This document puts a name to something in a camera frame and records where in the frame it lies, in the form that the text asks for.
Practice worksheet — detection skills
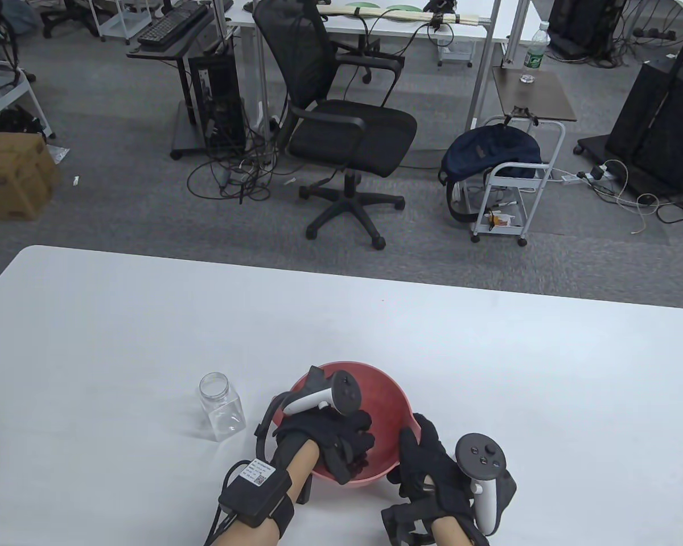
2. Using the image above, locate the brown side table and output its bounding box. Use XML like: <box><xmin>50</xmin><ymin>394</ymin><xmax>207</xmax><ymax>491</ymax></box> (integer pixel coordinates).
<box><xmin>492</xmin><ymin>65</ymin><xmax>578</xmax><ymax>123</ymax></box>

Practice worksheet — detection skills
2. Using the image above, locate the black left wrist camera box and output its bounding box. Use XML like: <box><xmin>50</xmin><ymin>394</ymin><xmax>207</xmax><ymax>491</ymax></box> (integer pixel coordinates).
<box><xmin>217</xmin><ymin>458</ymin><xmax>295</xmax><ymax>538</ymax></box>

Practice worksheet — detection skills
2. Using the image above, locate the black equipment case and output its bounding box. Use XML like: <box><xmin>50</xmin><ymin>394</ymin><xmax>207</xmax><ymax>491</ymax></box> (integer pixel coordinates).
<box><xmin>546</xmin><ymin>0</ymin><xmax>632</xmax><ymax>60</ymax></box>

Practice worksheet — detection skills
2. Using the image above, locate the white black left hand controller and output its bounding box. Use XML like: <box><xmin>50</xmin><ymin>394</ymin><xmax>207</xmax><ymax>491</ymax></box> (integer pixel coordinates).
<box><xmin>283</xmin><ymin>369</ymin><xmax>360</xmax><ymax>416</ymax></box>

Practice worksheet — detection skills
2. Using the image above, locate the white power strip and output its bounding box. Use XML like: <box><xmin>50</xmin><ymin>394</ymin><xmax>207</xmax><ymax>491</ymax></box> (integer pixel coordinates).
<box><xmin>559</xmin><ymin>165</ymin><xmax>618</xmax><ymax>187</ymax></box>

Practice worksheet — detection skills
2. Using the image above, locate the brown cardboard box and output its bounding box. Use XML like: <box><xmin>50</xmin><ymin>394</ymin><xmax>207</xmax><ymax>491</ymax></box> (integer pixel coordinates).
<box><xmin>0</xmin><ymin>132</ymin><xmax>62</xmax><ymax>221</ymax></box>

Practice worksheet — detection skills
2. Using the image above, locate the clear plastic jar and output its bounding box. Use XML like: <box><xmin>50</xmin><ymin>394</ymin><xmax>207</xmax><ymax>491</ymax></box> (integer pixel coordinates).
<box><xmin>199</xmin><ymin>373</ymin><xmax>246</xmax><ymax>441</ymax></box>

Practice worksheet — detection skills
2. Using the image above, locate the person's right forearm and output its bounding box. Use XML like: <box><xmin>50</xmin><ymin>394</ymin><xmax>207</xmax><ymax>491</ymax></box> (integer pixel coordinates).
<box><xmin>430</xmin><ymin>512</ymin><xmax>490</xmax><ymax>546</ymax></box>

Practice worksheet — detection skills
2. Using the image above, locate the person's left hand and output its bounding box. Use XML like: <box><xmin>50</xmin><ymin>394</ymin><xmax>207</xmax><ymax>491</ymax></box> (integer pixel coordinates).
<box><xmin>273</xmin><ymin>407</ymin><xmax>376</xmax><ymax>485</ymax></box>

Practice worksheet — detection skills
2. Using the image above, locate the white black right hand controller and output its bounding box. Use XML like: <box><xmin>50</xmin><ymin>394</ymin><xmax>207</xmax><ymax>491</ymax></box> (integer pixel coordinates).
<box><xmin>455</xmin><ymin>433</ymin><xmax>517</xmax><ymax>535</ymax></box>

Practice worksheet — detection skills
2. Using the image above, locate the black computer tower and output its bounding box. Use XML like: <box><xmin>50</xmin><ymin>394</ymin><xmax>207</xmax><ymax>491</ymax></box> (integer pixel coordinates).
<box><xmin>189</xmin><ymin>45</ymin><xmax>246</xmax><ymax>154</ymax></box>

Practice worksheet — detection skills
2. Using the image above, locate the white rolling cart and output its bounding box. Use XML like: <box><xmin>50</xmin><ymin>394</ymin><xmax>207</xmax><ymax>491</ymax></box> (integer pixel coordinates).
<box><xmin>470</xmin><ymin>115</ymin><xmax>566</xmax><ymax>247</ymax></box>

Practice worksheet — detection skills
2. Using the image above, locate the red plastic bowl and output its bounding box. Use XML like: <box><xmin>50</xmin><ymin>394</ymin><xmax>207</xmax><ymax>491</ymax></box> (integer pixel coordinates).
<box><xmin>287</xmin><ymin>361</ymin><xmax>416</xmax><ymax>489</ymax></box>

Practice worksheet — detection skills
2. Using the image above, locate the tangle of black floor cables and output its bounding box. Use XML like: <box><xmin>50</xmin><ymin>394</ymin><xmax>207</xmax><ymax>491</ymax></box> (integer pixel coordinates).
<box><xmin>187</xmin><ymin>111</ymin><xmax>297</xmax><ymax>204</ymax></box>

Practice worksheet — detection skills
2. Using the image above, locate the white black hand controller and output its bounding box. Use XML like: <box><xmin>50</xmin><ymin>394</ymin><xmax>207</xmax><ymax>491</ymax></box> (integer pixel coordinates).
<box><xmin>455</xmin><ymin>433</ymin><xmax>517</xmax><ymax>535</ymax></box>
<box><xmin>283</xmin><ymin>369</ymin><xmax>360</xmax><ymax>416</ymax></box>

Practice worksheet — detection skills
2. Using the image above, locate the black mesh office chair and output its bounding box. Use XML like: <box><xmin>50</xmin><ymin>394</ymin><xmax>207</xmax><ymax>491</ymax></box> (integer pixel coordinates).
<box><xmin>253</xmin><ymin>0</ymin><xmax>419</xmax><ymax>251</ymax></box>

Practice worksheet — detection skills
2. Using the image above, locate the black rolling computer stand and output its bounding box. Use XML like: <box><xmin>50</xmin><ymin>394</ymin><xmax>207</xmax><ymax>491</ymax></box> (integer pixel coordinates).
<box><xmin>126</xmin><ymin>0</ymin><xmax>251</xmax><ymax>160</ymax></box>

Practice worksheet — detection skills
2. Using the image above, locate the white wire shelf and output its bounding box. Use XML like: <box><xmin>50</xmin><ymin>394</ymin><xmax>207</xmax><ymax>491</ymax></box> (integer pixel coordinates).
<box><xmin>89</xmin><ymin>0</ymin><xmax>166</xmax><ymax>45</ymax></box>

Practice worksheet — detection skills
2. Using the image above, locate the person's right hand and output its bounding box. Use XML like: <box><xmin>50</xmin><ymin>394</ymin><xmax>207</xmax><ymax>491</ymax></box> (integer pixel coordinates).
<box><xmin>388</xmin><ymin>413</ymin><xmax>479</xmax><ymax>519</ymax></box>

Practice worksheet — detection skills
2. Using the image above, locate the white metal frame cart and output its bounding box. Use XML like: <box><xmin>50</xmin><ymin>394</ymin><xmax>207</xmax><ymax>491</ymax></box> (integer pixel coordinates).
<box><xmin>0</xmin><ymin>40</ymin><xmax>55</xmax><ymax>142</ymax></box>

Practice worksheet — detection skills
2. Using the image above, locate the white floor cable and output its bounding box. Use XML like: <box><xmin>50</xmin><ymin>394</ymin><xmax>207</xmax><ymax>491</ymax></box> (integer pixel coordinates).
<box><xmin>586</xmin><ymin>159</ymin><xmax>669</xmax><ymax>235</ymax></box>

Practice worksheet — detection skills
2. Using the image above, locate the black keyboard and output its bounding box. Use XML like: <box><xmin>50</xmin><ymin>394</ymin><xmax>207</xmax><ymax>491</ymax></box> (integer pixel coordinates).
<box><xmin>137</xmin><ymin>0</ymin><xmax>210</xmax><ymax>47</ymax></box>

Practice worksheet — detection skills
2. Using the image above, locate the black bag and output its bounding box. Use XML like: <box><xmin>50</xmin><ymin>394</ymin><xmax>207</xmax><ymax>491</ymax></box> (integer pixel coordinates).
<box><xmin>0</xmin><ymin>106</ymin><xmax>47</xmax><ymax>139</ymax></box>

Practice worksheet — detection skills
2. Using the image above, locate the white office desk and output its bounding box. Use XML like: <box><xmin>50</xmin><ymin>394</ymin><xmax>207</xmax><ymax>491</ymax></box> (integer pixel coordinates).
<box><xmin>225</xmin><ymin>0</ymin><xmax>531</xmax><ymax>137</ymax></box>

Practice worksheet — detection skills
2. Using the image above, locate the dark blue backpack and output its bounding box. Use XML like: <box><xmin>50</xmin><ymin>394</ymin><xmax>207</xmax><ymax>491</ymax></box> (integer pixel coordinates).
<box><xmin>439</xmin><ymin>126</ymin><xmax>543</xmax><ymax>224</ymax></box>

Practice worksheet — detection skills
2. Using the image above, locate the person's left forearm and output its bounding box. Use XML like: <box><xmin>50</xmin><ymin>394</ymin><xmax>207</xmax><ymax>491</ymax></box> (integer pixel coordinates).
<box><xmin>205</xmin><ymin>441</ymin><xmax>322</xmax><ymax>546</ymax></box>

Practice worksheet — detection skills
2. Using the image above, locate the black right wrist strap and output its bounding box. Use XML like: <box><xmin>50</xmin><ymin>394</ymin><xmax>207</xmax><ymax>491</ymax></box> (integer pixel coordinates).
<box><xmin>381</xmin><ymin>500</ymin><xmax>433</xmax><ymax>546</ymax></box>

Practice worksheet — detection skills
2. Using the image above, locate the green label plastic bottle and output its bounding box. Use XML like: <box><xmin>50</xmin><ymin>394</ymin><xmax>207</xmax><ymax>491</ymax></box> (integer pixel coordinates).
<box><xmin>524</xmin><ymin>22</ymin><xmax>551</xmax><ymax>71</ymax></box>

